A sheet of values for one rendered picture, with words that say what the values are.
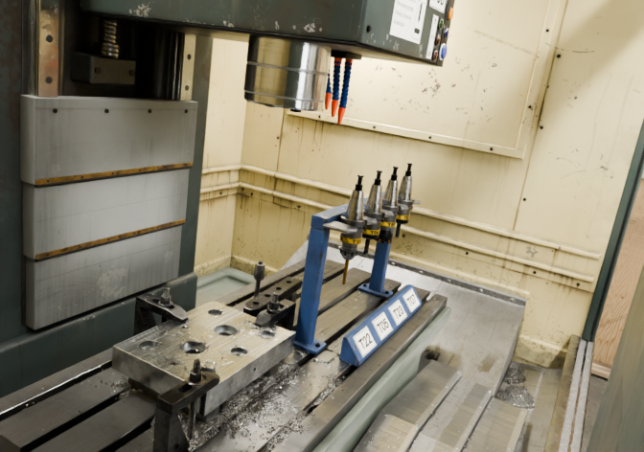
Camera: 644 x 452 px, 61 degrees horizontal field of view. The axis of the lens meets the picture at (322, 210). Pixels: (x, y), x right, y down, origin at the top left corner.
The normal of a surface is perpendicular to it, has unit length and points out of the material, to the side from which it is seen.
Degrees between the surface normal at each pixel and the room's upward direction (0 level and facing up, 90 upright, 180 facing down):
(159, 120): 90
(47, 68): 90
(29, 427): 0
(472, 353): 24
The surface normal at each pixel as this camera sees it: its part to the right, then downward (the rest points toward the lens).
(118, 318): 0.87, 0.24
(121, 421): 0.14, -0.96
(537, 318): -0.48, 0.15
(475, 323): -0.07, -0.81
